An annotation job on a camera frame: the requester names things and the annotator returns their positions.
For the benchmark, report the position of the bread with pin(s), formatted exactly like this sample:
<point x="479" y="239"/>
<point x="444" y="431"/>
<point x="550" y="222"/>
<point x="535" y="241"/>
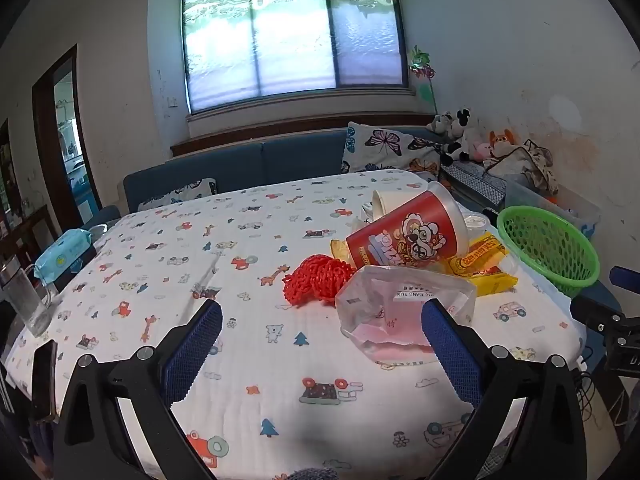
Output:
<point x="339" y="250"/>

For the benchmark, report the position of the red cartoon paper bucket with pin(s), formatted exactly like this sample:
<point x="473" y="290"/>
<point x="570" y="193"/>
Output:
<point x="415" y="240"/>

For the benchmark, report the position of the green leaf wall sticker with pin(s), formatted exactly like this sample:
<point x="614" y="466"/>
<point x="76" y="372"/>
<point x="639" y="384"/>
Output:
<point x="423" y="95"/>

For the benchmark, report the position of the person's left hand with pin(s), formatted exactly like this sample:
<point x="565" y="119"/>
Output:
<point x="312" y="475"/>

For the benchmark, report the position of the colourful pinwheel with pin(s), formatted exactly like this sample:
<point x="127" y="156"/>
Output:
<point x="419" y="65"/>

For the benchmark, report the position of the black and white cow plush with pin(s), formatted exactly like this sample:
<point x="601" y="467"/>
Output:
<point x="462" y="135"/>

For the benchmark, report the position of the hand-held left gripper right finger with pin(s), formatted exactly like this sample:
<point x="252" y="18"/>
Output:
<point x="450" y="355"/>

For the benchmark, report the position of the clear plastic bag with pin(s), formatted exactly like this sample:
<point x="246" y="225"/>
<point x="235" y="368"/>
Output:
<point x="390" y="320"/>

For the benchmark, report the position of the orange fox plush toy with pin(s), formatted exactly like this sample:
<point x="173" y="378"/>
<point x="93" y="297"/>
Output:
<point x="502" y="142"/>

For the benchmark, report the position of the blue sofa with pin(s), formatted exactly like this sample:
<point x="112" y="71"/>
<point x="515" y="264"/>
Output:
<point x="290" y="160"/>

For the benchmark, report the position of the wooden window ledge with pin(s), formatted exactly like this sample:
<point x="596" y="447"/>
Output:
<point x="250" y="135"/>

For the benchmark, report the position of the grey dog plush toy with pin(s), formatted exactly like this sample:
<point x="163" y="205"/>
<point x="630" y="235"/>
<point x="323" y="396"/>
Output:
<point x="439" y="124"/>

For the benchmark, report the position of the dark wooden door frame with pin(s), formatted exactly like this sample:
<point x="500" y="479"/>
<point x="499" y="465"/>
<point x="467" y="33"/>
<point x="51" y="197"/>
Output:
<point x="45" y="125"/>

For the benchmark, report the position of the large window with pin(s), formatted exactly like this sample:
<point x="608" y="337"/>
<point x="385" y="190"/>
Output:
<point x="290" y="45"/>

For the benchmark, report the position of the small butterfly print pillow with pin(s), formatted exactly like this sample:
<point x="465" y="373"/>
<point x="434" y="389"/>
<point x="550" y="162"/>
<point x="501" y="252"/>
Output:
<point x="185" y="191"/>

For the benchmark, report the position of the blue wet wipes packet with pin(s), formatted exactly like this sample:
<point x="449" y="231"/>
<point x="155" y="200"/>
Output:
<point x="60" y="257"/>

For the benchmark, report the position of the clear plastic storage box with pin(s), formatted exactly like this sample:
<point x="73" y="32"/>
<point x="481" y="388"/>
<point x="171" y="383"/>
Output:
<point x="575" y="210"/>

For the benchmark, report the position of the pink plush toy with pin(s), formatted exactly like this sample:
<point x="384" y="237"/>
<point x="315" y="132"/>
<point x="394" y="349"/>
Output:
<point x="482" y="152"/>

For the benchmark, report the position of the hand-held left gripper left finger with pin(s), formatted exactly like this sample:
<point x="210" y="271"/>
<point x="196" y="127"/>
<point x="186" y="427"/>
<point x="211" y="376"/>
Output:
<point x="192" y="355"/>

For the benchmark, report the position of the yellow snack wrapper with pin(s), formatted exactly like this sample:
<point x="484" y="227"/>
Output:
<point x="485" y="270"/>

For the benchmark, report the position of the dark wooden cabinet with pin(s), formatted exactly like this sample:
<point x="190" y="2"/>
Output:
<point x="25" y="230"/>

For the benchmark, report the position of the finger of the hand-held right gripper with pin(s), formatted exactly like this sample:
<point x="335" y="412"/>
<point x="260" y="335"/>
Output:
<point x="625" y="277"/>
<point x="595" y="310"/>

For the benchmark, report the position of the clear glass mug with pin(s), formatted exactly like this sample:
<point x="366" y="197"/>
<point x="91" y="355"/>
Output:
<point x="25" y="305"/>

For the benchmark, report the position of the white paper cup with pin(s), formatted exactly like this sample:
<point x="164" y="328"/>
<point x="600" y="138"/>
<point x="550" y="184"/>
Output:
<point x="395" y="202"/>

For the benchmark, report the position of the black phone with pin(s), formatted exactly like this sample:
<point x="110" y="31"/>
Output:
<point x="44" y="380"/>

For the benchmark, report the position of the beige crumpled cloth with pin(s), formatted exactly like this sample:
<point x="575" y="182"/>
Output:
<point x="525" y="165"/>

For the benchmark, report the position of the green plastic basket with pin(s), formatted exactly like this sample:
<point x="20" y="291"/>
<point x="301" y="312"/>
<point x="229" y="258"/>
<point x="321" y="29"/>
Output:
<point x="545" y="260"/>

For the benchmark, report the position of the large butterfly print pillow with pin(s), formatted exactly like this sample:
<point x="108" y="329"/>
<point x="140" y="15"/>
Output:
<point x="380" y="150"/>

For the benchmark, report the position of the red foam fruit net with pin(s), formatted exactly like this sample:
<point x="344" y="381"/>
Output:
<point x="315" y="280"/>

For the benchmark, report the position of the clear jelly cup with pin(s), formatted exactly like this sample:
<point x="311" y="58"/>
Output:
<point x="475" y="222"/>

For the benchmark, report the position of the striped cushion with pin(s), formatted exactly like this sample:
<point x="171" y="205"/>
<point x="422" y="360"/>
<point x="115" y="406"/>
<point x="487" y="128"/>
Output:
<point x="475" y="180"/>

